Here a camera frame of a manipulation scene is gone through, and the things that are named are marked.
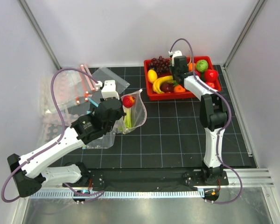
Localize green celery stalk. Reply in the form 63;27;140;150
123;106;132;129

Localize red textured fruit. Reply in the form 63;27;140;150
122;95;136;108

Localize pink dotted zip bag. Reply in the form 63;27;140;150
115;89;147;134

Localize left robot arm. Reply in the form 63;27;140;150
7;98;125;198

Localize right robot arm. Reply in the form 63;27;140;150
169;53;231;185

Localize orange zipper bag stack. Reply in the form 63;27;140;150
40;64;98;115

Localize dark purple grapes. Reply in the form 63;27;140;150
149;56;170;76

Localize orange tangerine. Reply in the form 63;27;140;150
174;85;186;93

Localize green leafy cabbage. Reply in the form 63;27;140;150
196;60;209;73

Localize dark red apple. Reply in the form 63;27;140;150
160;83;174;93

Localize red plastic bin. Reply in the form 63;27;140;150
144;56;222;101

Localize yellow lemon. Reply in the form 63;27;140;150
147;70;158;84

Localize yellow banana bunch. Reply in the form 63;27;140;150
153;76;173;94

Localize red tomato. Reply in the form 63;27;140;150
205;82;216;90

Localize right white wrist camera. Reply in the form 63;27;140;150
168;50;182;58

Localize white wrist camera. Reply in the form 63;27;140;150
168;50;182;58
101;80;119;99

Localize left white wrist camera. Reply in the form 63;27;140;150
101;80;119;99

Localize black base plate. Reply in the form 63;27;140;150
62;167;230;193

